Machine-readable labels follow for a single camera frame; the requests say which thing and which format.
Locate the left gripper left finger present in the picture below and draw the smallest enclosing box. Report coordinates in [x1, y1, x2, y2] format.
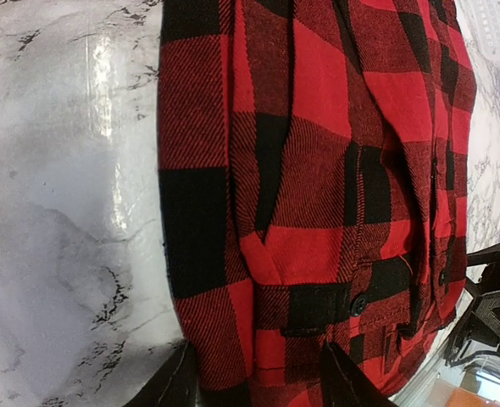
[139, 343, 197, 407]

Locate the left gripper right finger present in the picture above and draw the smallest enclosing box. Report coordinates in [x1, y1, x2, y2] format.
[319, 342, 396, 407]

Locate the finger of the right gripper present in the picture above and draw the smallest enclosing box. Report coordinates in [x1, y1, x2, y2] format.
[444, 287, 500, 367]
[465, 243, 500, 293]

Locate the red black plaid shirt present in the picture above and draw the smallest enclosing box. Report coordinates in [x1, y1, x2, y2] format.
[158, 1, 476, 406]

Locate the white plastic basket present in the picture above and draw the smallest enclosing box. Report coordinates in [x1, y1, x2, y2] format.
[459, 0, 500, 64]

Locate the orange object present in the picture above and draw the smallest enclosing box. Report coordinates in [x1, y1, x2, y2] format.
[448, 388, 500, 407]

